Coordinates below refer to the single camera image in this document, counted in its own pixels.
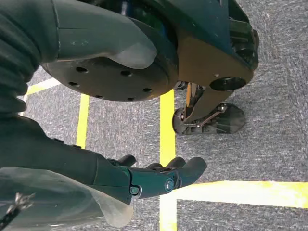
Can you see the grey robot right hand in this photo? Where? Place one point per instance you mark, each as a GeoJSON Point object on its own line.
{"type": "Point", "coordinates": [72, 165]}

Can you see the translucent plastic sheet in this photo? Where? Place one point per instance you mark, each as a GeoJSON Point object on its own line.
{"type": "Point", "coordinates": [60, 204]}

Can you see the yellow floor tape rectangle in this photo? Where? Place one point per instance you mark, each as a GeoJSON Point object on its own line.
{"type": "Point", "coordinates": [167, 127]}
{"type": "Point", "coordinates": [83, 121]}

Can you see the black robot mobile base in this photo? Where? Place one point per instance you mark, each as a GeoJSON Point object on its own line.
{"type": "Point", "coordinates": [108, 79]}

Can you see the robot right arm ribbed sleeve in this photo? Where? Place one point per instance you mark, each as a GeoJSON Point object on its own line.
{"type": "Point", "coordinates": [16, 47]}

